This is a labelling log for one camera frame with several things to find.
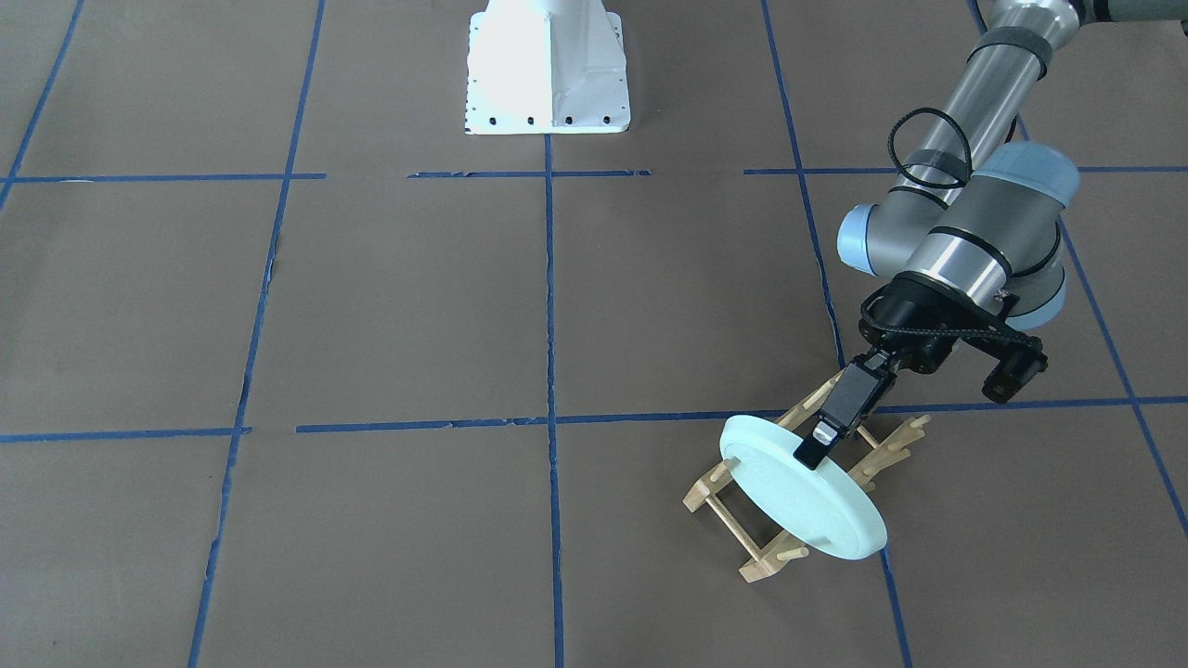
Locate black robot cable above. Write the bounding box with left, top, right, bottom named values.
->
left=886, top=108, right=974, bottom=190

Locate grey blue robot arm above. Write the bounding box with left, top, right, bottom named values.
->
left=794, top=1, right=1184, bottom=470

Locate wooden plate rack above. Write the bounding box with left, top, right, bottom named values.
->
left=683, top=374, right=930, bottom=582

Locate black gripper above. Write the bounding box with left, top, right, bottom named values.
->
left=794, top=276, right=1007, bottom=470

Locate light green plate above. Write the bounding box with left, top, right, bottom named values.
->
left=718, top=415, right=887, bottom=559

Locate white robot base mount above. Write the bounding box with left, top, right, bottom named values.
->
left=465, top=1, right=632, bottom=136

